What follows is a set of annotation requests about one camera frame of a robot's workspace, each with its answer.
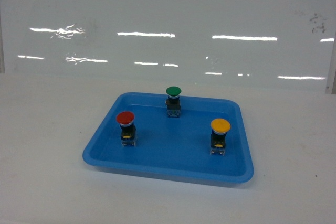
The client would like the red mushroom push button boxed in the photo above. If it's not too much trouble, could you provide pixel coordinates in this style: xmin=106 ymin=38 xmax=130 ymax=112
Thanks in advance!
xmin=116 ymin=111 xmax=137 ymax=146

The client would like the green mushroom push button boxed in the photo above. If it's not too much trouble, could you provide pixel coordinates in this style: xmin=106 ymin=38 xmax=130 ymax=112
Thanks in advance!
xmin=165 ymin=86 xmax=182 ymax=118

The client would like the blue plastic tray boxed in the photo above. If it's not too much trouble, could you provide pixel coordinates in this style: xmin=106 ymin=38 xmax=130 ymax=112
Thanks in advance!
xmin=82 ymin=92 xmax=254 ymax=186

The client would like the yellow mushroom push button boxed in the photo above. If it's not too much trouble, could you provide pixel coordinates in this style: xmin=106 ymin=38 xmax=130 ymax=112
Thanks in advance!
xmin=210 ymin=118 xmax=231 ymax=156

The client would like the white whiteboard panel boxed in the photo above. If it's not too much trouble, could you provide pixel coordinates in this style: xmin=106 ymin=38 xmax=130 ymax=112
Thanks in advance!
xmin=1 ymin=0 xmax=335 ymax=93

